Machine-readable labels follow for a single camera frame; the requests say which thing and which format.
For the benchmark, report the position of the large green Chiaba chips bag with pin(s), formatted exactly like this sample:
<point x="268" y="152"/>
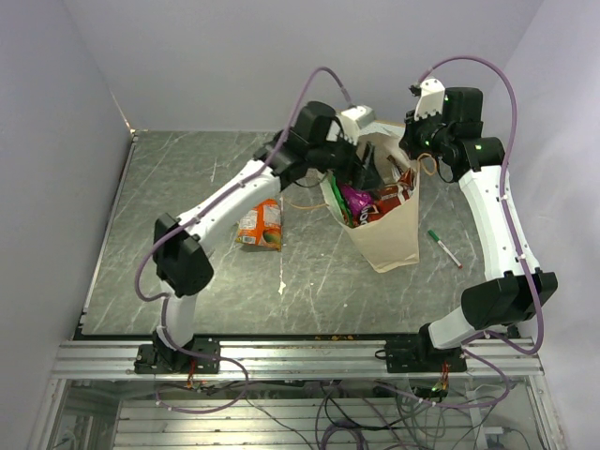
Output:
<point x="341" y="202"/>

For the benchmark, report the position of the orange mango snack bag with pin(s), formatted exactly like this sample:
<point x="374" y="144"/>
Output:
<point x="261" y="226"/>

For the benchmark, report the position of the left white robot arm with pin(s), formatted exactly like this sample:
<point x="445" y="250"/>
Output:
<point x="318" y="138"/>

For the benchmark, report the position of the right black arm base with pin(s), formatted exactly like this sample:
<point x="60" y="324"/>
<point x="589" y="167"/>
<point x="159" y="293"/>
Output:
<point x="412" y="353"/>

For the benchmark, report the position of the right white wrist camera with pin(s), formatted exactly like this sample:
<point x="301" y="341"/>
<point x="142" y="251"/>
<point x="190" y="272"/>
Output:
<point x="431" y="97"/>

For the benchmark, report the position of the green marker cap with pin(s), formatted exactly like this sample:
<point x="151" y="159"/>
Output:
<point x="445" y="249"/>

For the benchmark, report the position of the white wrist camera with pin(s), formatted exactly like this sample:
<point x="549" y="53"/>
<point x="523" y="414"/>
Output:
<point x="431" y="97"/>
<point x="353" y="120"/>

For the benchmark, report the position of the red snack bag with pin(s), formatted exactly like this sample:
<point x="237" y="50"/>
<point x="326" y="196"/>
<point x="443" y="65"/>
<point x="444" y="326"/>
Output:
<point x="384" y="200"/>

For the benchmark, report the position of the beige paper bag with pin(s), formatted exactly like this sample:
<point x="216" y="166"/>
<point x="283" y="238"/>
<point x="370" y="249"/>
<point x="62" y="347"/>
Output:
<point x="392" y="241"/>

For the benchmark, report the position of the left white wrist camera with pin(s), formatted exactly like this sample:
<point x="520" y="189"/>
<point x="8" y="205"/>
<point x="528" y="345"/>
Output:
<point x="353" y="120"/>

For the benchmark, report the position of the purple grape candy bag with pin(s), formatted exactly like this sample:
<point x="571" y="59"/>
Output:
<point x="359" y="202"/>

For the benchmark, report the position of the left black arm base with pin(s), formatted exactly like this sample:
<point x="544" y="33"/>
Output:
<point x="159" y="358"/>

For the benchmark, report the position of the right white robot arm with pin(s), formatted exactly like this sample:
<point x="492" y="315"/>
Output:
<point x="514" y="280"/>

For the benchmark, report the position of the whiteboard with wooden frame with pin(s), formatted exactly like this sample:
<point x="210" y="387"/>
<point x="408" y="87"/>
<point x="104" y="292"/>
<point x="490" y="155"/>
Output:
<point x="386" y="128"/>

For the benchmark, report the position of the aluminium rail frame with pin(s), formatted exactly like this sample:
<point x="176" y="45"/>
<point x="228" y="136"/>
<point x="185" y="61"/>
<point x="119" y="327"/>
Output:
<point x="297" y="329"/>

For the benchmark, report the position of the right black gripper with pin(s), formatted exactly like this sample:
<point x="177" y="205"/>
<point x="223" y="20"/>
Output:
<point x="408" y="142"/>

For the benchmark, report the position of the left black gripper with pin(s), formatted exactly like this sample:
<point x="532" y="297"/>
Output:
<point x="369" y="176"/>

